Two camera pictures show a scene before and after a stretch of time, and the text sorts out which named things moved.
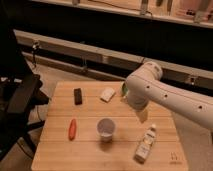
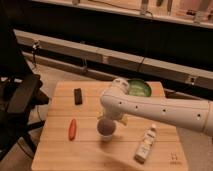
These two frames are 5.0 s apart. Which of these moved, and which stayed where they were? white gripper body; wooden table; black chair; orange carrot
Moved: white gripper body
Stayed: orange carrot; black chair; wooden table
